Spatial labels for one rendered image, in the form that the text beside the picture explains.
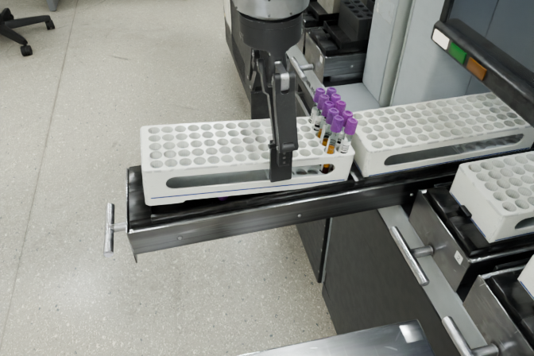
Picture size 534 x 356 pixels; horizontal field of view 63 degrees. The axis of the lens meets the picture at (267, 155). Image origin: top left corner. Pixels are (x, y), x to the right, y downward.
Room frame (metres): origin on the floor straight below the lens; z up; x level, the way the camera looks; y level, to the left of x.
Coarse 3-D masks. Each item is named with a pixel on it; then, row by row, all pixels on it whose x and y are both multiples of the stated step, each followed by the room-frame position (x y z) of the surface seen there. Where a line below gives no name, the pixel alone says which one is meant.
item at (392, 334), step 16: (416, 320) 0.25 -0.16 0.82; (336, 336) 0.23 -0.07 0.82; (352, 336) 0.23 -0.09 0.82; (368, 336) 0.23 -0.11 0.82; (384, 336) 0.23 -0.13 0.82; (400, 336) 0.23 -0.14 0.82; (416, 336) 0.23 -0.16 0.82; (256, 352) 0.21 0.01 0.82; (272, 352) 0.21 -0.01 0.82; (288, 352) 0.21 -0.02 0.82; (304, 352) 0.21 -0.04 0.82; (320, 352) 0.21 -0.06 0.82; (336, 352) 0.21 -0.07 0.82; (352, 352) 0.21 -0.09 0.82; (368, 352) 0.21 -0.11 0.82; (384, 352) 0.21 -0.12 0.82; (400, 352) 0.21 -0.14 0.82; (416, 352) 0.21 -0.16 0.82; (432, 352) 0.21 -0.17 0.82
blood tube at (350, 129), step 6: (348, 120) 0.48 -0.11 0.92; (354, 120) 0.48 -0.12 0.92; (348, 126) 0.48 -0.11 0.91; (354, 126) 0.47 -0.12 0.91; (348, 132) 0.47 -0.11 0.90; (354, 132) 0.48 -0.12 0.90; (342, 138) 0.48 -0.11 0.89; (348, 138) 0.48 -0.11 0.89; (342, 144) 0.48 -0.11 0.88; (348, 144) 0.48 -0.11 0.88; (342, 150) 0.48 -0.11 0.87
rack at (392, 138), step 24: (480, 96) 0.63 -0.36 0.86; (360, 120) 0.56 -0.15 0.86; (384, 120) 0.57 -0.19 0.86; (408, 120) 0.56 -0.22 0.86; (432, 120) 0.57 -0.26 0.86; (456, 120) 0.56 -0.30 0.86; (480, 120) 0.57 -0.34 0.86; (504, 120) 0.56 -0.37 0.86; (360, 144) 0.51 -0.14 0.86; (384, 144) 0.51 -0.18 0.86; (408, 144) 0.50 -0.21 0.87; (432, 144) 0.50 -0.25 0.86; (456, 144) 0.51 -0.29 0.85; (480, 144) 0.55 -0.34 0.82; (504, 144) 0.56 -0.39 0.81; (528, 144) 0.55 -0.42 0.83; (360, 168) 0.49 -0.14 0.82; (384, 168) 0.49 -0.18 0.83
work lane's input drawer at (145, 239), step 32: (480, 160) 0.52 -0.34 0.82; (128, 192) 0.46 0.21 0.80; (288, 192) 0.45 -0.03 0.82; (320, 192) 0.46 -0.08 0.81; (352, 192) 0.46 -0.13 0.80; (384, 192) 0.47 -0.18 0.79; (416, 192) 0.48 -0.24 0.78; (128, 224) 0.40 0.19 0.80; (160, 224) 0.40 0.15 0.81; (192, 224) 0.40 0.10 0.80; (224, 224) 0.41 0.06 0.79; (256, 224) 0.42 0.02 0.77; (288, 224) 0.43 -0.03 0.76
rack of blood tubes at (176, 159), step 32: (160, 128) 0.50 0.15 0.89; (192, 128) 0.51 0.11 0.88; (224, 128) 0.51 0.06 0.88; (256, 128) 0.52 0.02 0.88; (160, 160) 0.43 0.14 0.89; (192, 160) 0.44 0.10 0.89; (224, 160) 0.45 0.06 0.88; (256, 160) 0.46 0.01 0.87; (320, 160) 0.46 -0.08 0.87; (352, 160) 0.47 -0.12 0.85; (160, 192) 0.41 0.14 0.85; (192, 192) 0.42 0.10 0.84; (224, 192) 0.43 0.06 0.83; (256, 192) 0.44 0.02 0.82
